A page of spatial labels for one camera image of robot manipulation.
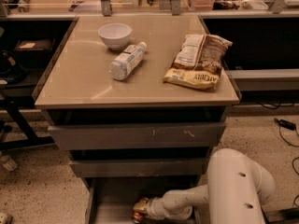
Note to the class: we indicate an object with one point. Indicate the top drawer grey front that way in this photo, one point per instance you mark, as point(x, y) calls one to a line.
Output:
point(129, 136)

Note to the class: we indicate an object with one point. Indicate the drawer grey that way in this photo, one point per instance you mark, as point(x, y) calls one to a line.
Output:
point(129, 136)
point(139, 168)

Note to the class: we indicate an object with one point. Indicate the brown chip bag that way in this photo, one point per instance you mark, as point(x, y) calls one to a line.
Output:
point(198, 64)

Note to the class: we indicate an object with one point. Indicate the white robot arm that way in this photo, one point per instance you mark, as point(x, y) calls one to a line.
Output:
point(236, 188)

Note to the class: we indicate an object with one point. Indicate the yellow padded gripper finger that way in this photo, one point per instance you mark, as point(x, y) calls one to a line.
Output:
point(141, 205)

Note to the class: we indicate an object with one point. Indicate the white bowl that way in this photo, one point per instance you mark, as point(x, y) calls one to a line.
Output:
point(115, 35)

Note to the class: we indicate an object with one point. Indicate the middle drawer grey front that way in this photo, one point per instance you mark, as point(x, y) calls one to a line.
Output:
point(139, 168)

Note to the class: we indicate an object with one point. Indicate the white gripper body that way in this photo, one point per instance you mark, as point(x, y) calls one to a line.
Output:
point(153, 209)

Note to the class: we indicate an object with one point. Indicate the red coke can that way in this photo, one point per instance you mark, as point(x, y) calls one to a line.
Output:
point(138, 216)

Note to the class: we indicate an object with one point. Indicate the open bottom drawer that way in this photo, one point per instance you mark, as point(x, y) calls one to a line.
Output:
point(111, 199)

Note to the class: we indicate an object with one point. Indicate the black stand leg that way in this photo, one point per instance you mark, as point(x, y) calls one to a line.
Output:
point(32, 139)

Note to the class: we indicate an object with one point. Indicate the clear plastic water bottle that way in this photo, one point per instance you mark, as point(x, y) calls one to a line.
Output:
point(127, 61)

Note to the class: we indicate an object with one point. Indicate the black bag on shelf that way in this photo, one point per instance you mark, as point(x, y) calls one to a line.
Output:
point(33, 53)

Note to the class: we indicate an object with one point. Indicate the small white bottle on floor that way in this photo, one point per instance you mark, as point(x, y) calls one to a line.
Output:
point(8, 163)

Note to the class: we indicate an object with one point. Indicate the black power adapter with cable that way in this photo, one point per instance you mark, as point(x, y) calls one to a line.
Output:
point(282, 123)

